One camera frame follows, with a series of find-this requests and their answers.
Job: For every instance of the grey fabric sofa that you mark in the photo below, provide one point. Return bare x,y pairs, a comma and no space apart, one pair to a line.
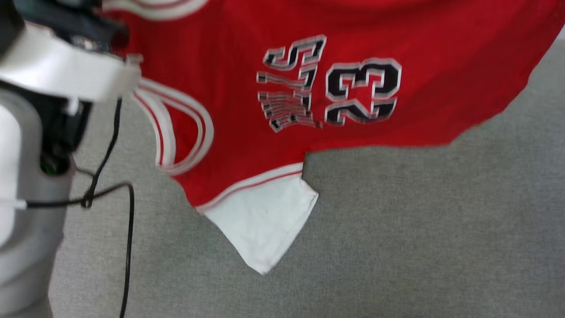
397,243

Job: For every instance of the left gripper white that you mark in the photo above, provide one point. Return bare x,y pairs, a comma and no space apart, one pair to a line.
57,66

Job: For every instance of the red basketball jersey number 23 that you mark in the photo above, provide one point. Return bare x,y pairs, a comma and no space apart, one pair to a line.
397,44

